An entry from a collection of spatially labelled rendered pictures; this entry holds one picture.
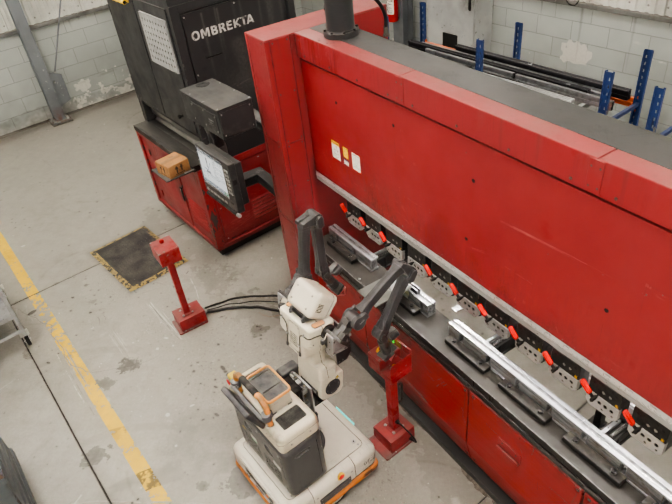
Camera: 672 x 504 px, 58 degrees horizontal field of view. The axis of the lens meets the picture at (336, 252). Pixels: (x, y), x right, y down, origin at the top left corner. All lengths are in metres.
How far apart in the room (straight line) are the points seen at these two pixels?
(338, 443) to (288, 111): 2.01
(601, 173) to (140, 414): 3.50
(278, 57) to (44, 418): 3.04
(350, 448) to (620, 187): 2.26
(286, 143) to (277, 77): 0.42
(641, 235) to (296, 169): 2.30
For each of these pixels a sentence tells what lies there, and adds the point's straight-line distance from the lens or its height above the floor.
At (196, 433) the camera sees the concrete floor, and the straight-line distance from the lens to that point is 4.38.
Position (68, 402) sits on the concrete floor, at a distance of 4.97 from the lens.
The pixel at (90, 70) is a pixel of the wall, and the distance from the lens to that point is 9.83.
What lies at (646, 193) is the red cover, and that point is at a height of 2.25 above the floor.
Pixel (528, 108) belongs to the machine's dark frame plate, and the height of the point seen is 2.30.
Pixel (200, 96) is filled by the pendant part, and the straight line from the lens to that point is 3.93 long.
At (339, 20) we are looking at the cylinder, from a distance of 3.39.
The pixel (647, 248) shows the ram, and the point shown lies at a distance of 2.25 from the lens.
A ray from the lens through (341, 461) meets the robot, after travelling 3.69.
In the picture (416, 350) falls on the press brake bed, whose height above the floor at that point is 0.71.
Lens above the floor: 3.35
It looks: 37 degrees down
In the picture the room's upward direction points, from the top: 7 degrees counter-clockwise
